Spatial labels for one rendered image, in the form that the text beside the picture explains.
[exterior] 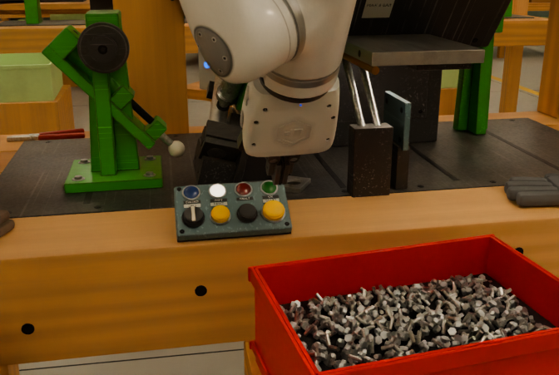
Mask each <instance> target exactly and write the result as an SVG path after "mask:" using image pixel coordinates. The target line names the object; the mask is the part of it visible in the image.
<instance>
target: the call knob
mask: <svg viewBox="0 0 559 375"><path fill-rule="evenodd" d="M203 218H204V214H203V211H202V210H201V209H200V208H198V207H195V206H191V207H189V208H187V209H186V210H185V211H184V213H183V220H184V221H185V222H186V223H187V224H188V225H198V224H200V223H201V222H202V220H203Z"/></svg>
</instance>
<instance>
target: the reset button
mask: <svg viewBox="0 0 559 375"><path fill-rule="evenodd" d="M211 218H212V219H213V220H214V221H215V222H217V223H224V222H226V221H227V220H228V219H229V218H230V211H229V209H228V208H227V207H225V206H223V205H217V206H216V207H214V208H213V209H212V211H211Z"/></svg>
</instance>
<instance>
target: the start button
mask: <svg viewBox="0 0 559 375"><path fill-rule="evenodd" d="M263 215H264V217H265V218H266V219H268V220H273V221H275V220H280V219H281V218H282V217H283V216H284V206H283V205H282V204H281V203H280V202H279V201H277V200H270V201H268V202H266V203H265V204H264V206H263Z"/></svg>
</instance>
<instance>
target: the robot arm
mask: <svg viewBox="0 0 559 375"><path fill-rule="evenodd" d="M179 1H180V4H181V7H182V10H183V12H184V14H185V16H186V21H187V22H188V25H189V27H190V30H191V33H192V35H193V38H194V39H195V42H196V45H197V46H198V48H199V50H200V53H201V55H202V56H203V57H204V59H205V62H206V63H207V65H208V66H209V67H210V69H211V70H212V71H213V72H214V73H215V74H216V75H217V76H218V77H219V78H220V79H222V80H223V81H226V82H229V83H232V84H242V83H247V82H248V84H247V87H246V90H245V95H244V100H243V103H242V108H241V113H240V126H241V127H242V130H241V132H240V135H239V137H238V139H237V145H238V149H239V150H240V151H245V153H246V154H247V155H251V156H255V157H264V158H265V159H266V165H265V167H266V173H267V175H271V176H272V181H273V185H277V184H279V183H280V184H282V185H285V184H287V179H288V175H289V174H292V171H293V167H294V163H296V162H298V161H299V158H300V157H301V156H302V155H304V154H313V153H320V152H323V151H326V150H328V149H329V148H330V147H331V145H332V144H333V142H334V136H335V132H336V126H337V120H338V114H339V79H338V74H339V68H340V64H341V61H342V58H343V54H344V49H345V44H346V41H347V37H348V34H349V28H350V24H351V21H352V17H353V14H354V8H355V4H356V1H357V0H179Z"/></svg>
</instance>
